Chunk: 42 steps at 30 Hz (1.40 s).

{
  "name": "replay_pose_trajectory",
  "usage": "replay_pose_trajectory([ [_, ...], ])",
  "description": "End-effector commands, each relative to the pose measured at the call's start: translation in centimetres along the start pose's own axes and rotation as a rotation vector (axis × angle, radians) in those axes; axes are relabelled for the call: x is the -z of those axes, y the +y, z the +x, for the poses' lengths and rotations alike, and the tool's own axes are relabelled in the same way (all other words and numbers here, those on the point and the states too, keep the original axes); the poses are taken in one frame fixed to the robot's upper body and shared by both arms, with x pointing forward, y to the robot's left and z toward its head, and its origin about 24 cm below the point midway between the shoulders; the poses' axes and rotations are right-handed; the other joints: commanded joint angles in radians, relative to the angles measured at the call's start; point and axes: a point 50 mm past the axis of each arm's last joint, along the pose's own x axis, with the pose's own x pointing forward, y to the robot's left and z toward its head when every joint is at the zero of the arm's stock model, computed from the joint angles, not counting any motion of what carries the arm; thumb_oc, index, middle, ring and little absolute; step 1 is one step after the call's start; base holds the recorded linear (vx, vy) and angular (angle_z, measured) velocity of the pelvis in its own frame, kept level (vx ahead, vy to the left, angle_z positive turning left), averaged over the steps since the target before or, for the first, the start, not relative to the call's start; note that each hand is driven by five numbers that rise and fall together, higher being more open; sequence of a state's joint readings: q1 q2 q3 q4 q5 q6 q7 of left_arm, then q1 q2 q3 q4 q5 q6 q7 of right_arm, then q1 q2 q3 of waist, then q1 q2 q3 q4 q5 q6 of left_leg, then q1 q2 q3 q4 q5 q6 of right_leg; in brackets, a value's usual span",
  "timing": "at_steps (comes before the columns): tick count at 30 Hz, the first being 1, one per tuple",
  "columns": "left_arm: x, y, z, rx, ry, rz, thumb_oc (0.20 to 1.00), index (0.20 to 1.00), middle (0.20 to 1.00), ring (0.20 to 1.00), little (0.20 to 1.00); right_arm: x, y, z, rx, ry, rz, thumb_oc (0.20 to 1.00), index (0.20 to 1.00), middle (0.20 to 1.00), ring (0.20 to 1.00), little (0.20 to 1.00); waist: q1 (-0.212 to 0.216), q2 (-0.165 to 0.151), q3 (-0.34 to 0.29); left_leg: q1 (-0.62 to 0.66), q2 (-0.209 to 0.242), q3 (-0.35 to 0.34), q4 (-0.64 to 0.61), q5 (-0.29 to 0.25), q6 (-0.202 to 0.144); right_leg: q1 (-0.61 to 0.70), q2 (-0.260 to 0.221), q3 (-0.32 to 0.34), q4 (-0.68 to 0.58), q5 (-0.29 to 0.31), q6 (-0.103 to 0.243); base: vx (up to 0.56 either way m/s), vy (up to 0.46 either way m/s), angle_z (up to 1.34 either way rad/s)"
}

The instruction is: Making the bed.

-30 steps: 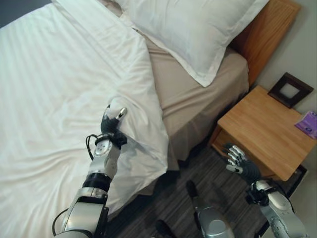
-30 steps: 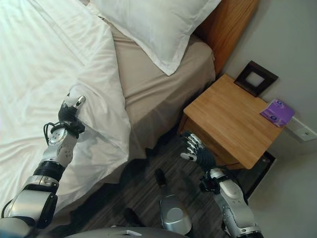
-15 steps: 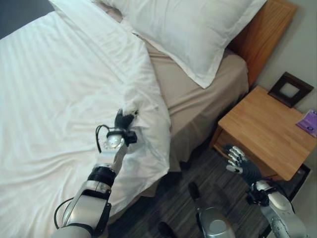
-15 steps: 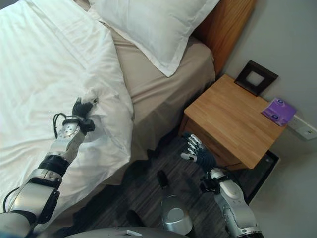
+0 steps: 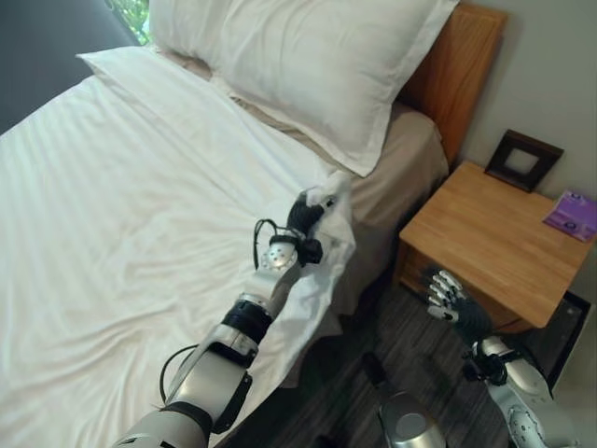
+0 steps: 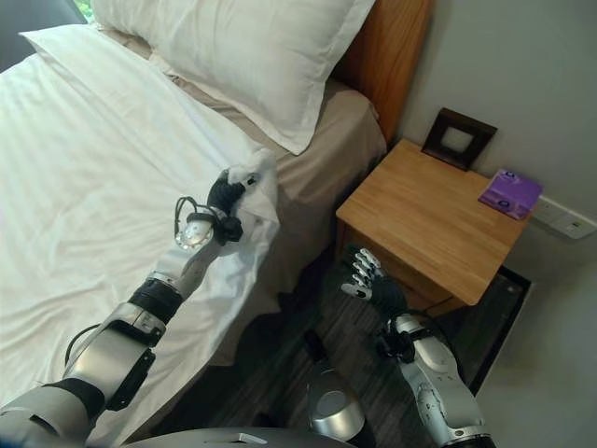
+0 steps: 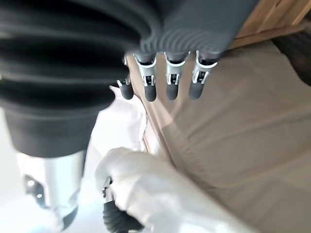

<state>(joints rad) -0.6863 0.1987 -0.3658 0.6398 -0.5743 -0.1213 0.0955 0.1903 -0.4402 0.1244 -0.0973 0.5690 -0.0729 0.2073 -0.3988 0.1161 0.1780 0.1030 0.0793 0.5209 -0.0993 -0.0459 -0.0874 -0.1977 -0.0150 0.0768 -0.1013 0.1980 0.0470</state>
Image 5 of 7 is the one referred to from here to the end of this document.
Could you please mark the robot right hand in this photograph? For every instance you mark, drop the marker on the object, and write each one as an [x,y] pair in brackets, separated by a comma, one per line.
[471,319]

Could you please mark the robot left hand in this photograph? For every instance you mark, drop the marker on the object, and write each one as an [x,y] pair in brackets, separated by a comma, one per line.
[303,215]

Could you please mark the white duvet cover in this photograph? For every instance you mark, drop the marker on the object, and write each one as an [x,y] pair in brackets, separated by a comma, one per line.
[116,210]

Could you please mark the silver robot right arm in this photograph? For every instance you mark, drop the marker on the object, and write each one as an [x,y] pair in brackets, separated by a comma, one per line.
[522,373]

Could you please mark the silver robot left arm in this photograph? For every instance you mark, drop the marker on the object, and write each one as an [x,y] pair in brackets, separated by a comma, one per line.
[210,373]

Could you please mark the beige fitted bed sheet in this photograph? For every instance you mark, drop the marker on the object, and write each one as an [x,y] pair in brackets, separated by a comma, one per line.
[396,186]

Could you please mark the wooden nightstand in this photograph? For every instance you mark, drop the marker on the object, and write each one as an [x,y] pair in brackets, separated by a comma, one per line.
[494,242]

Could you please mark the silver robot leg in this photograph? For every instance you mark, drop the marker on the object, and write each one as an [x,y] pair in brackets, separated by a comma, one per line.
[410,422]

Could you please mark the purple booklet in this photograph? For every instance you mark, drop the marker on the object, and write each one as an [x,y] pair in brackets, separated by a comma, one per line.
[571,215]

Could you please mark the large white pillow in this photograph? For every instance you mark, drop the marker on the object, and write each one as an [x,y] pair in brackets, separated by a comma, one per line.
[317,70]

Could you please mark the wooden headboard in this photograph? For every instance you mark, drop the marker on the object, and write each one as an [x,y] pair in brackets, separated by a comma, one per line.
[462,70]

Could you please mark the window with green foliage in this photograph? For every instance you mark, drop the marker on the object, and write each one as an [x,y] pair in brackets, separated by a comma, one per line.
[130,18]

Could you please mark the dark picture frame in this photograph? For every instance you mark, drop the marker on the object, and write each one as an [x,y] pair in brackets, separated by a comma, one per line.
[524,161]

